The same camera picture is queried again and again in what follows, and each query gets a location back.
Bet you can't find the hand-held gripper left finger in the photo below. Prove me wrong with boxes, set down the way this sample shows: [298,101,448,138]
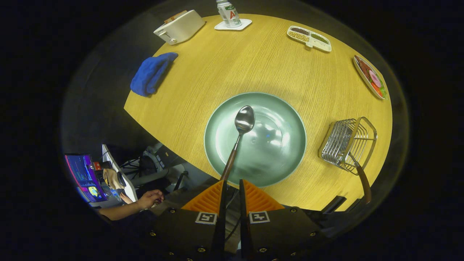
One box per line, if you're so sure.
[143,179,228,261]

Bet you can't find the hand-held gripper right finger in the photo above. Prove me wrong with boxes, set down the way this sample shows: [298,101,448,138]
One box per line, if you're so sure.
[239,179,327,261]

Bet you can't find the wooden handled spoon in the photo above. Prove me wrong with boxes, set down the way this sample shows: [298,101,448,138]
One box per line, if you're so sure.
[219,105,256,182]

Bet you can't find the wooden handled fork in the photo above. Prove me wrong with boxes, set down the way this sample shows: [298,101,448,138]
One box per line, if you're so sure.
[348,152,373,204]

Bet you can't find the light green plate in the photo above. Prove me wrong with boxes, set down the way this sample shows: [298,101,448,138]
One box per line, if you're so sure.
[204,92,307,188]

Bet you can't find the black table clamp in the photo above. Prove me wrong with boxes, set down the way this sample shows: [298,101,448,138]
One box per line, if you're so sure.
[321,196,347,214]

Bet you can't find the white stand with beige headphones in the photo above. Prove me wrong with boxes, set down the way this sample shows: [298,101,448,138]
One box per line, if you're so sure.
[101,144,138,202]

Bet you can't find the computer monitor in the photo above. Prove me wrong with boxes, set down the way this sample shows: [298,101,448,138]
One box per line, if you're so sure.
[65,154,108,203]

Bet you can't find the blue folded cloth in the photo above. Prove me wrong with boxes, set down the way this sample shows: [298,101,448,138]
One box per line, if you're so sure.
[130,52,179,97]

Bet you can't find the white divided dish of beans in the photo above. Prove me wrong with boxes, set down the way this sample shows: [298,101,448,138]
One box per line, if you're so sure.
[287,25,332,52]

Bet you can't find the white square coaster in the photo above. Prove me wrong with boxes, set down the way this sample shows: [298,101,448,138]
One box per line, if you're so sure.
[214,19,253,31]

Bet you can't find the white plate of food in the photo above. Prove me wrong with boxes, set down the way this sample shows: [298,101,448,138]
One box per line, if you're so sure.
[353,55,388,100]

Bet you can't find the white toaster with bread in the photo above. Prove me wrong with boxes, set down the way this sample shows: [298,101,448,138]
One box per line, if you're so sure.
[153,10,206,45]

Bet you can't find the drink can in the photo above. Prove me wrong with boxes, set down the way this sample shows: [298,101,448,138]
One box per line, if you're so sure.
[216,0,242,28]

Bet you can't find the metal wire basket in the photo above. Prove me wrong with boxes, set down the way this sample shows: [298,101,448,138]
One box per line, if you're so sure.
[318,117,378,175]

